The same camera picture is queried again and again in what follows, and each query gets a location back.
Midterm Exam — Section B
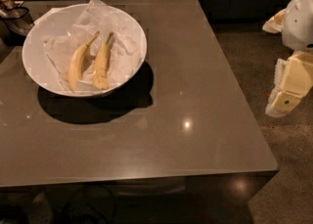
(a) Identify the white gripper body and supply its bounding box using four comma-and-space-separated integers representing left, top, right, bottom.
282, 0, 313, 52

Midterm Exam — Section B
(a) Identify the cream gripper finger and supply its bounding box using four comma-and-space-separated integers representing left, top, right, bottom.
265, 51, 313, 117
262, 9, 286, 33

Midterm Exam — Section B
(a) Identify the yellow banana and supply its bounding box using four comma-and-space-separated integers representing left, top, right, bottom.
92, 31, 113, 90
67, 31, 99, 91

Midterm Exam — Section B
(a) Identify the white bowl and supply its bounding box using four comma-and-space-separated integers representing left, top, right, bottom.
22, 3, 148, 99

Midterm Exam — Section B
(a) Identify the white paper liner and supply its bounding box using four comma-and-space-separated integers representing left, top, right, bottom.
33, 0, 147, 96

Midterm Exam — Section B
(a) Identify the black wire basket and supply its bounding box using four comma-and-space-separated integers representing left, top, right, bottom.
0, 6, 34, 46

